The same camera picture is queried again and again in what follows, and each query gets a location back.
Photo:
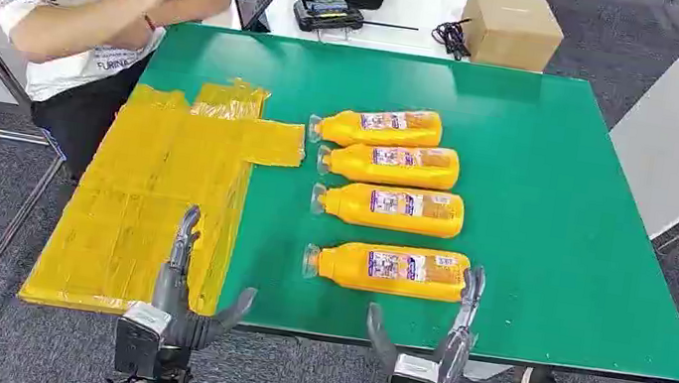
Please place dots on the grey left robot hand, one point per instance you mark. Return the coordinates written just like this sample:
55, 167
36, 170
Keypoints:
178, 300

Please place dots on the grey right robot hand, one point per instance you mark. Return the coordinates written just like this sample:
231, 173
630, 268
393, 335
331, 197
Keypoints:
456, 352

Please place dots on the orange detergent bottle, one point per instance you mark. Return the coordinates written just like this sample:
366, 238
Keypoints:
356, 164
348, 128
350, 208
348, 271

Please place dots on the yellow transparent plastic bag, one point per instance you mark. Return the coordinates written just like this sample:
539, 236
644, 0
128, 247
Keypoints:
230, 98

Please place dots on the yellow plastic sheet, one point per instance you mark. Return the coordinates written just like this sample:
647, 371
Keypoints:
147, 189

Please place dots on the black radio controller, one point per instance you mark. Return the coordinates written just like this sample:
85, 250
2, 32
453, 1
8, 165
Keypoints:
327, 16

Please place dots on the brown cardboard box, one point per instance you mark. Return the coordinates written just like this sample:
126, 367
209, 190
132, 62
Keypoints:
511, 31

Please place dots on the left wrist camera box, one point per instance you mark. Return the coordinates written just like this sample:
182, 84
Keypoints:
138, 338

